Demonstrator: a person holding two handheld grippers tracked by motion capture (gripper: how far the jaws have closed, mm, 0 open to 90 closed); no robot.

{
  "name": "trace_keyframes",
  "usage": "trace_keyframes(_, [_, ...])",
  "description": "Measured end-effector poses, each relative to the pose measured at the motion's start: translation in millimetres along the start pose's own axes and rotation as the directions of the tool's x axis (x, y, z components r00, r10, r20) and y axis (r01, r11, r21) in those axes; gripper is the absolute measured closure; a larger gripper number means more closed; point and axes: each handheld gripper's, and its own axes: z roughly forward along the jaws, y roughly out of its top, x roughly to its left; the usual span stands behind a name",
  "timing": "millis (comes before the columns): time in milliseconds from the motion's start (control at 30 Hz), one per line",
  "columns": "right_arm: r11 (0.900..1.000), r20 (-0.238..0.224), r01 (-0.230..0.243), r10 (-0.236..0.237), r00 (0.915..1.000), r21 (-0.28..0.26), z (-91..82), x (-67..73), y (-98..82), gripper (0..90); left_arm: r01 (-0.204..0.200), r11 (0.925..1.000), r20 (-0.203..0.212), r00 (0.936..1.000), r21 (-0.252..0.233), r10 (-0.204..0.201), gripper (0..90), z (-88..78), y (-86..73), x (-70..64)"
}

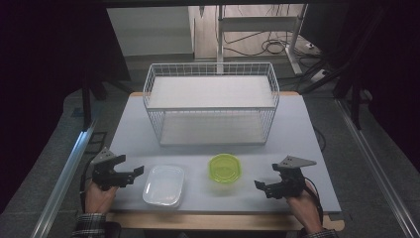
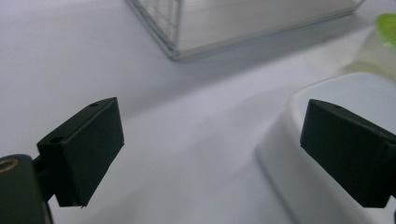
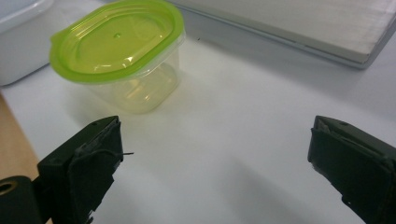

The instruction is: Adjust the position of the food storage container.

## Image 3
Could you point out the pale grey table mat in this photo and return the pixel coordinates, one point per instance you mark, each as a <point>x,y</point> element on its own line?
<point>218,140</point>

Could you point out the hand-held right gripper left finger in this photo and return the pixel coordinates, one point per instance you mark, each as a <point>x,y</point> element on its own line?
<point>84,174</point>

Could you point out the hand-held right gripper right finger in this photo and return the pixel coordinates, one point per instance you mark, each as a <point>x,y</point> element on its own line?
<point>358,161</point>

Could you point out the white lidded box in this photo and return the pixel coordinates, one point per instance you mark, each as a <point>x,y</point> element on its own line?
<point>21,40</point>

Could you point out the wooden table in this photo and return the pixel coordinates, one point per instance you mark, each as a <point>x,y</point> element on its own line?
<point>12,149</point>

